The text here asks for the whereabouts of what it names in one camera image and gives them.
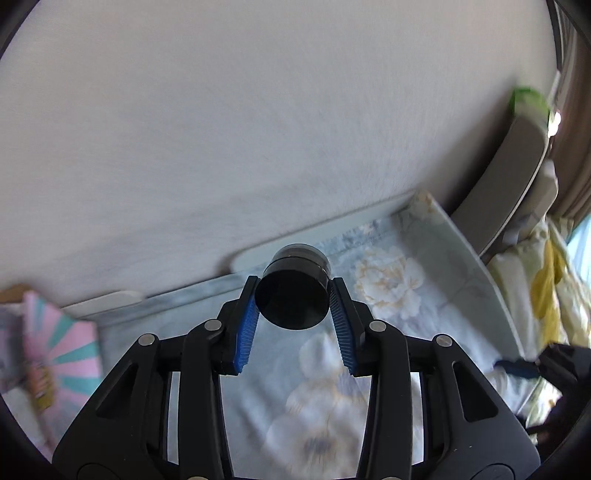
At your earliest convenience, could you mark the floral blue white cloth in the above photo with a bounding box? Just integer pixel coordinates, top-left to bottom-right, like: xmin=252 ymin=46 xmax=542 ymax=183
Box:
xmin=95 ymin=194 xmax=523 ymax=479

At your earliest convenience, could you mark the cardboard box pink teal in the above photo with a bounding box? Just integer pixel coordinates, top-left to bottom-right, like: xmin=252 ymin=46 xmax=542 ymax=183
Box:
xmin=1 ymin=286 xmax=103 ymax=459

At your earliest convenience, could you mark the yellow green bedding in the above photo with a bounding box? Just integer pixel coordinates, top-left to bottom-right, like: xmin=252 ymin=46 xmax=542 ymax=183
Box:
xmin=486 ymin=216 xmax=591 ymax=430

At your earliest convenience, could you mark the grey chair back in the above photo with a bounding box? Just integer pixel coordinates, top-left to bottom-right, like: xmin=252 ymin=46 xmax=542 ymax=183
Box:
xmin=451 ymin=87 xmax=553 ymax=255

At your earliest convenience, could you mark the black round jar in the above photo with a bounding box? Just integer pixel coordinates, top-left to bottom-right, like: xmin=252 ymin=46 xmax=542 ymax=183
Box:
xmin=254 ymin=243 xmax=332 ymax=330

